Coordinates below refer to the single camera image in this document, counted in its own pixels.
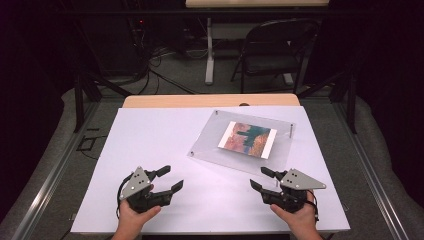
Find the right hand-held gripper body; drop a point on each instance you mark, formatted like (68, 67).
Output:
(293, 191)

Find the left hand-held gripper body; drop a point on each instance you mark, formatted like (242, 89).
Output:
(135, 183)

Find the painting print with white border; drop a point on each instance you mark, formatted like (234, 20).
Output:
(248, 140)

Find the clear acrylic picture frame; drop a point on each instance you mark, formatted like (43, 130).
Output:
(206, 146)

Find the person's right hand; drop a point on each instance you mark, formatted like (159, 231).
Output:
(298, 220)

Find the person's left hand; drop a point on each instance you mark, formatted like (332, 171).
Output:
(133, 220)

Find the white table board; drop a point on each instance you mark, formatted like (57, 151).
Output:
(150, 140)

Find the brown table grommet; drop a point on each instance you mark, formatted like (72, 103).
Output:
(244, 104)

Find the light wooden table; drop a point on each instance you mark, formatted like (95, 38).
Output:
(186, 100)

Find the black metal stand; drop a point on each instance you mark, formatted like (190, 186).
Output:
(79, 100)
(350, 100)

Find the black folding chair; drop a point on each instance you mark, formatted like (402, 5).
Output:
(271, 63)

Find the white desk with metal legs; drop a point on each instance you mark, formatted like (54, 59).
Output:
(209, 60)

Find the black computer tower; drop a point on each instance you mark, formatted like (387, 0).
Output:
(113, 43)

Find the aluminium floor rail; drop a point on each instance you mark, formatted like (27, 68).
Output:
(50, 186)
(370, 173)

